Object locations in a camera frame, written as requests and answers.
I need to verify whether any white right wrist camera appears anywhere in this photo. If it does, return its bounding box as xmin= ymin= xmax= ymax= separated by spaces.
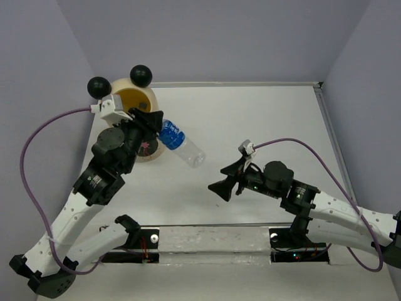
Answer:
xmin=238 ymin=139 xmax=257 ymax=171

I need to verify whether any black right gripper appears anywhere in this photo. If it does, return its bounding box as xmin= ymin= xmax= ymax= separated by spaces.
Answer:
xmin=207 ymin=156 xmax=281 ymax=201

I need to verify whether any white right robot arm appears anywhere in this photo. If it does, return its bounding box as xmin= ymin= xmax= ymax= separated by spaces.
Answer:
xmin=208 ymin=158 xmax=400 ymax=268

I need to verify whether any cream cat-print bin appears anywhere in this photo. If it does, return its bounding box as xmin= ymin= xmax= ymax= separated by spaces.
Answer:
xmin=86 ymin=65 xmax=170 ymax=163

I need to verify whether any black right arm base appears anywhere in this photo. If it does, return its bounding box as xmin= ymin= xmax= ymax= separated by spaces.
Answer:
xmin=269 ymin=216 xmax=330 ymax=263

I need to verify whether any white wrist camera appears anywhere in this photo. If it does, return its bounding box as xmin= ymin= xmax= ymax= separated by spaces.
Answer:
xmin=90 ymin=94 xmax=132 ymax=126
xmin=238 ymin=139 xmax=257 ymax=171

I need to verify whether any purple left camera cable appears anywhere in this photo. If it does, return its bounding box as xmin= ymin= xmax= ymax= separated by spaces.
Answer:
xmin=19 ymin=107 xmax=148 ymax=276

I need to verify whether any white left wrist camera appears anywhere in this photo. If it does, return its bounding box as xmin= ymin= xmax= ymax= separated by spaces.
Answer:
xmin=90 ymin=94 xmax=132 ymax=126

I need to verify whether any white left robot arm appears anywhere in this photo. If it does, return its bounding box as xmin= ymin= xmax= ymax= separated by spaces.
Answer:
xmin=9 ymin=108 xmax=164 ymax=299

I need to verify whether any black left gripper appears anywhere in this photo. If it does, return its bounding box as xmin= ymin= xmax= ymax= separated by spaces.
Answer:
xmin=113 ymin=107 xmax=164 ymax=174

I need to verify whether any white-cap blue-label water bottle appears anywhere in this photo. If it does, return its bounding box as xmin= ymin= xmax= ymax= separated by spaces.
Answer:
xmin=159 ymin=119 xmax=206 ymax=168

